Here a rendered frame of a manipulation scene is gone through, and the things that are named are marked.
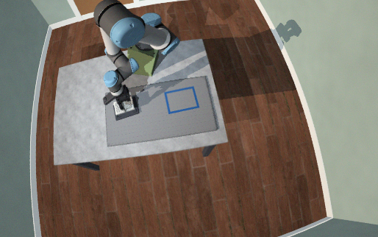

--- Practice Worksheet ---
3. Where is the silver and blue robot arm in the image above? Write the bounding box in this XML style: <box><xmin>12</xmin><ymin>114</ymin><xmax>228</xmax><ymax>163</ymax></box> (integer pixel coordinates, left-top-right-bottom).
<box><xmin>93</xmin><ymin>0</ymin><xmax>180</xmax><ymax>105</ymax></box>

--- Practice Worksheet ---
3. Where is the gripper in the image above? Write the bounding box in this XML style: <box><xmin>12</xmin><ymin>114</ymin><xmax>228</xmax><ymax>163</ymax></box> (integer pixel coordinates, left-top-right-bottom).
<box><xmin>115</xmin><ymin>85</ymin><xmax>131</xmax><ymax>112</ymax></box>

